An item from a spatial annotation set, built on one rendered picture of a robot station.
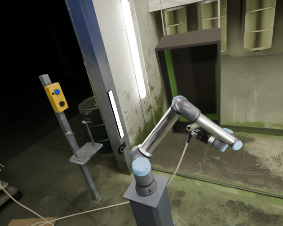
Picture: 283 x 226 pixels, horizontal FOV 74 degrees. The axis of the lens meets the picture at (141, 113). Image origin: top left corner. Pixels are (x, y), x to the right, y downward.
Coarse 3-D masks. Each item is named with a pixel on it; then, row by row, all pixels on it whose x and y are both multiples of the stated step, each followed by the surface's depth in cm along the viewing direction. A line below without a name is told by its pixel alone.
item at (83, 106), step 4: (88, 100) 316; (92, 100) 314; (96, 100) 310; (80, 104) 305; (84, 104) 303; (88, 104) 300; (92, 104) 297; (96, 104) 293; (80, 108) 291; (84, 108) 290; (88, 108) 286; (92, 108) 284
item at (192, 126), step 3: (195, 123) 195; (189, 126) 182; (192, 126) 183; (195, 126) 190; (198, 126) 196; (186, 129) 184; (189, 129) 182; (192, 129) 187; (189, 135) 194; (189, 138) 194; (186, 141) 197; (189, 141) 196
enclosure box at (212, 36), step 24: (168, 48) 180; (192, 48) 208; (216, 48) 200; (168, 72) 233; (192, 72) 227; (216, 72) 217; (168, 96) 235; (192, 96) 249; (216, 96) 238; (216, 120) 254
